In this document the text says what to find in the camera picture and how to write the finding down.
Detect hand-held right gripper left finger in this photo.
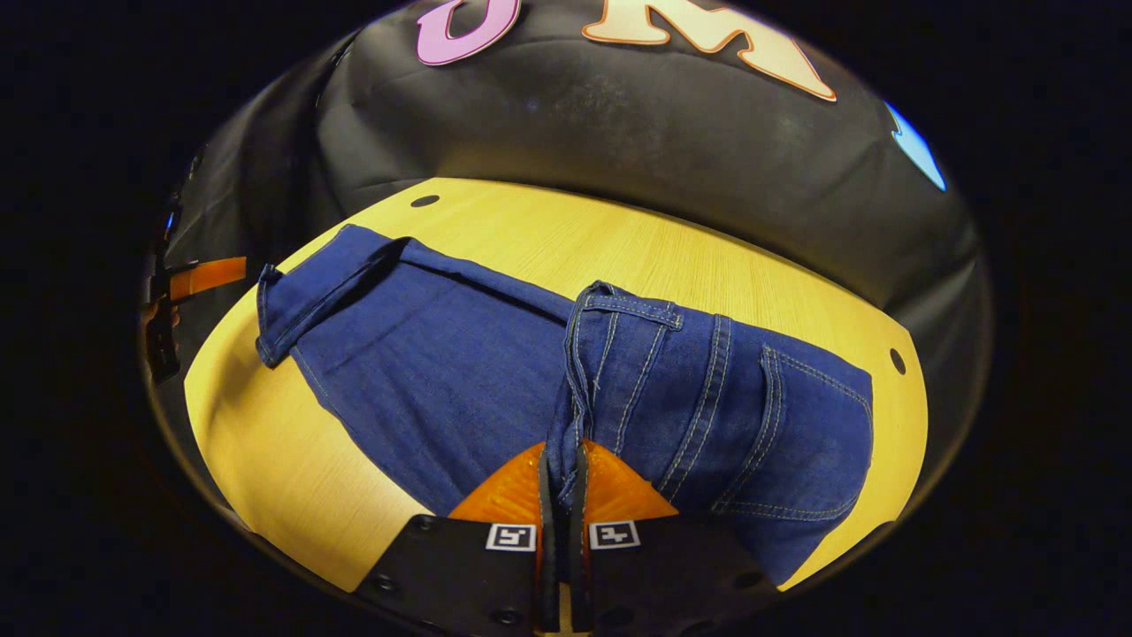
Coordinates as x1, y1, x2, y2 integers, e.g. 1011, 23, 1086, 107
354, 441, 561, 637

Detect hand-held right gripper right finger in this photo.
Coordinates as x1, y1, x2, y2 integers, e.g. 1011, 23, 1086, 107
570, 441, 784, 637

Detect blue denim jeans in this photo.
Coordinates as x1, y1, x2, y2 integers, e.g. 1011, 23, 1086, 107
255, 223, 876, 589

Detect black backdrop cloth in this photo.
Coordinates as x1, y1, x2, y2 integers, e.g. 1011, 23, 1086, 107
141, 0, 996, 567

